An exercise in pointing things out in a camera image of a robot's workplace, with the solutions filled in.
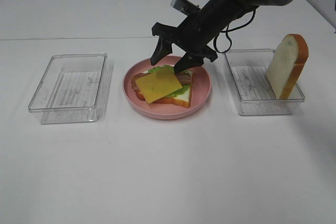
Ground clear right plastic tray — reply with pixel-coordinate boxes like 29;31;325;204
224;49;305;116

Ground pink round plate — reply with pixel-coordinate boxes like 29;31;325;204
123;58;212;120

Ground clear plastic tray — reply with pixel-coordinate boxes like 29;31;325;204
28;54;113;124
224;49;305;116

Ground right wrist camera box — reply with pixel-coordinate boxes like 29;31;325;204
171;0;201;16

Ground red bacon strip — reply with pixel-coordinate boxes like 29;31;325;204
131;72;192;98

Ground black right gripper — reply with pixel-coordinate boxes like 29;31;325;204
150;0;252;73

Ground yellow cheese slice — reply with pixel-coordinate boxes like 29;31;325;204
135;66;183;103

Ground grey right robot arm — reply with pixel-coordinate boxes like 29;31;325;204
150;0;293;73

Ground green lettuce leaf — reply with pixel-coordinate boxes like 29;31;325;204
143;65;193;98

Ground bread slice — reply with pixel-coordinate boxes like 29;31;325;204
265;34;309;100
134;77;193;108

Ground clear left plastic tray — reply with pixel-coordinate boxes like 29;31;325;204
28;54;113;124

